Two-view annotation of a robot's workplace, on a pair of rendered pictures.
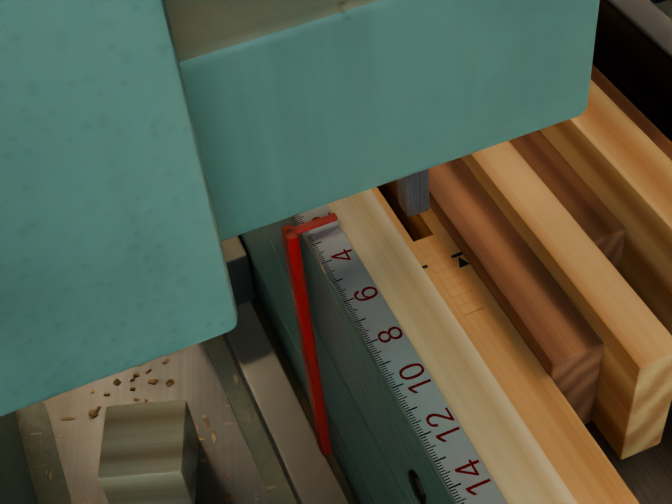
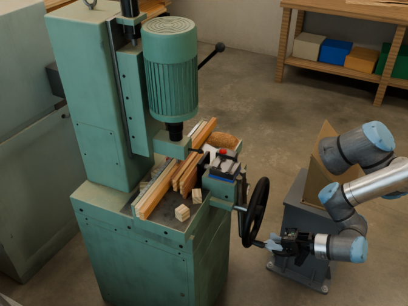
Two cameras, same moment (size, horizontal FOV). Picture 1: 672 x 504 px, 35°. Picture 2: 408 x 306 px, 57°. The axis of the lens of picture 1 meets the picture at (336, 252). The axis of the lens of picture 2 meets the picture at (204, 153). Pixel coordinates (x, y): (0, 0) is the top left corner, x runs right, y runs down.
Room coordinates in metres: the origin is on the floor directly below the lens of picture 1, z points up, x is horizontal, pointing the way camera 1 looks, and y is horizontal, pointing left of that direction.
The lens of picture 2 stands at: (-0.50, -0.88, 1.90)
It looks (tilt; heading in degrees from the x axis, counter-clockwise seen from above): 38 degrees down; 42
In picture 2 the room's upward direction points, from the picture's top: 1 degrees counter-clockwise
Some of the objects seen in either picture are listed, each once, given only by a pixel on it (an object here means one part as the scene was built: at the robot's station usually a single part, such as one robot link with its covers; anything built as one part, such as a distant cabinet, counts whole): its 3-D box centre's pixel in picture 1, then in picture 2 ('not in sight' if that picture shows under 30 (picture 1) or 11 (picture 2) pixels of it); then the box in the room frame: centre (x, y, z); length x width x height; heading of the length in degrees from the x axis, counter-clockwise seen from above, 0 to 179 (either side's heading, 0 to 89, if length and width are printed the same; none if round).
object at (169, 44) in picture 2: not in sight; (171, 70); (0.28, -0.03, 1.35); 0.18 x 0.18 x 0.31
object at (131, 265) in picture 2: not in sight; (163, 246); (0.25, 0.08, 0.36); 0.58 x 0.45 x 0.71; 108
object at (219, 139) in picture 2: not in sight; (223, 138); (0.57, -0.03, 0.92); 0.14 x 0.09 x 0.04; 108
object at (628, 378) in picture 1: (505, 219); (186, 170); (0.29, -0.07, 0.93); 0.20 x 0.02 x 0.06; 18
